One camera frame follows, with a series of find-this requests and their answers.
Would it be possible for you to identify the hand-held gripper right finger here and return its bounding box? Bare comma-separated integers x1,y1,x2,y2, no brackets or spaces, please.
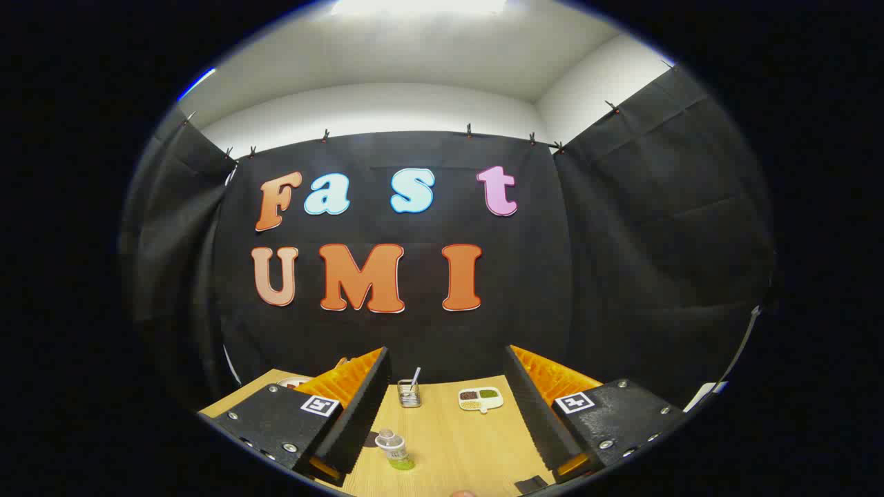
504,344,688,484

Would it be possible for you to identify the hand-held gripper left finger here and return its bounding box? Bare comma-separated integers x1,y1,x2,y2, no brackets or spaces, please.
199,347,392,487

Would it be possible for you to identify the clear juice bottle white label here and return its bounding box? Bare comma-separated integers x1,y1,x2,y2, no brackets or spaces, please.
375,429,416,471

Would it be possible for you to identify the wooden table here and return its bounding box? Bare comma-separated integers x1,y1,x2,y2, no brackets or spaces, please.
199,369,553,497

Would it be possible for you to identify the white flat sheet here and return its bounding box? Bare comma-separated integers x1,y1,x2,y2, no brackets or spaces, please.
684,381,727,413

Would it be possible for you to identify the ceiling light panel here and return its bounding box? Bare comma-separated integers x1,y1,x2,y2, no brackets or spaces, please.
330,0,509,16

